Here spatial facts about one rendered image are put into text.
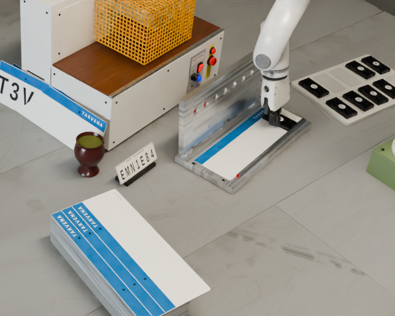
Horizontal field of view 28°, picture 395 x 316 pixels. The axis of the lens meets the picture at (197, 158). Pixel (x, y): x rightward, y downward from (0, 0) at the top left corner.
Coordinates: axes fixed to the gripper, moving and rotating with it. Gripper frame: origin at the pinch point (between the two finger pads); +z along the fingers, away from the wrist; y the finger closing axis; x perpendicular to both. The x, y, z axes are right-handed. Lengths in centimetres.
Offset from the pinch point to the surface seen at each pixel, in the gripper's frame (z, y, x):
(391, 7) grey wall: 52, 229, 59
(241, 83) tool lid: -10.5, -2.3, 10.4
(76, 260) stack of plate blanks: 0, -84, 5
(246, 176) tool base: 4.0, -26.6, -6.6
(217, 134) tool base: 0.6, -16.0, 10.5
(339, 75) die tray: 3.8, 44.1, 0.3
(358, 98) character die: 5.1, 34.0, -11.9
